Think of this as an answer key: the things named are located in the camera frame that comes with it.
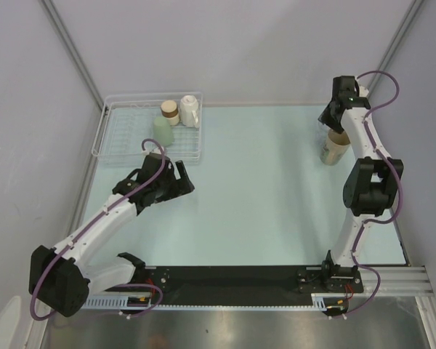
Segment clear glass cup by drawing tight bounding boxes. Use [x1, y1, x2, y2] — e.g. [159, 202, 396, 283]
[315, 121, 330, 149]

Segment beige patterned mug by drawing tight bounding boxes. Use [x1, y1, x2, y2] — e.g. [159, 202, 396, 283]
[320, 129, 350, 166]

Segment light green cup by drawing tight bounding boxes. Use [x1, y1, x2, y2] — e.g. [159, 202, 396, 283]
[153, 116, 174, 147]

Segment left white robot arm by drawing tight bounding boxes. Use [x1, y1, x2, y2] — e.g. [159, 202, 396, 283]
[28, 153, 195, 321]

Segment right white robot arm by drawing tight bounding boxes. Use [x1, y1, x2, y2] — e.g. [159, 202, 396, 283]
[318, 76, 404, 292]

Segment white ceramic mug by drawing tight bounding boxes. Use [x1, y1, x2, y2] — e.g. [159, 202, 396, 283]
[179, 95, 200, 128]

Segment brown beige cup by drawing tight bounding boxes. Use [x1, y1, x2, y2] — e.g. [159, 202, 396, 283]
[160, 100, 180, 127]

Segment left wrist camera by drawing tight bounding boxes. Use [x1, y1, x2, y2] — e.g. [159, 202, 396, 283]
[142, 145, 163, 156]

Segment white wire dish rack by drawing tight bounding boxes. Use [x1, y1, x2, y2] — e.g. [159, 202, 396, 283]
[92, 92, 203, 167]

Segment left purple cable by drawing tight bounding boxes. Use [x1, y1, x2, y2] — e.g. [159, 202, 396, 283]
[29, 138, 168, 321]

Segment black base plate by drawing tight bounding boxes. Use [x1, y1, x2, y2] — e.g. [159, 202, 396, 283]
[104, 264, 364, 307]

